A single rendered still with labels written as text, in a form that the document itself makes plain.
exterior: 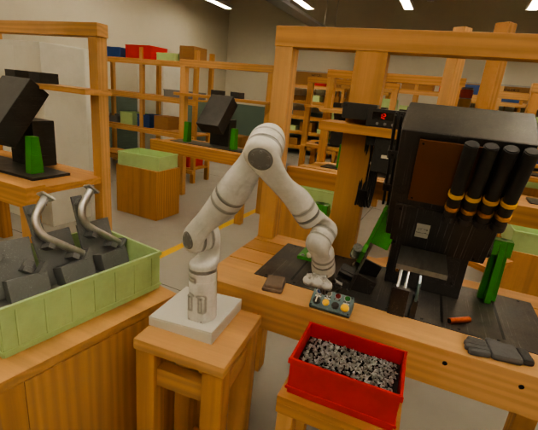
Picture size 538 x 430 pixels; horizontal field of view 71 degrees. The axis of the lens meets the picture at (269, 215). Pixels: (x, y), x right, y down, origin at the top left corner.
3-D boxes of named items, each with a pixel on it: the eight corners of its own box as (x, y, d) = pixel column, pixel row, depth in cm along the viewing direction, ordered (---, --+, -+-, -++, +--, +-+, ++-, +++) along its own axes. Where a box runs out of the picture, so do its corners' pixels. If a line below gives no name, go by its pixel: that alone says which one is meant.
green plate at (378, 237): (381, 262, 147) (406, 216, 139) (361, 252, 149) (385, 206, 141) (383, 252, 157) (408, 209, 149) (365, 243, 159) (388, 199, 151)
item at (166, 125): (191, 183, 668) (196, 45, 600) (91, 161, 764) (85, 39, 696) (208, 179, 715) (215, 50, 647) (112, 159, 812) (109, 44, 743)
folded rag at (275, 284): (281, 294, 145) (282, 287, 144) (260, 291, 147) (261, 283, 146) (285, 283, 155) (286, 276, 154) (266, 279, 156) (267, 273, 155)
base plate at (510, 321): (558, 365, 123) (559, 360, 122) (253, 277, 161) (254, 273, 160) (529, 306, 160) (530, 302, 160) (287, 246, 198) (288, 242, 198)
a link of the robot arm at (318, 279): (301, 284, 117) (301, 274, 112) (312, 255, 123) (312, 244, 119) (330, 293, 114) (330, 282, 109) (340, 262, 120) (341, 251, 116)
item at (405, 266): (446, 283, 122) (447, 276, 121) (394, 271, 128) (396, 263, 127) (443, 246, 157) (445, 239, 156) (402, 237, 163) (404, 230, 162)
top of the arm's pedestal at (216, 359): (223, 380, 112) (224, 368, 111) (132, 348, 121) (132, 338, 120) (260, 324, 141) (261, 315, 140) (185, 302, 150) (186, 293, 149)
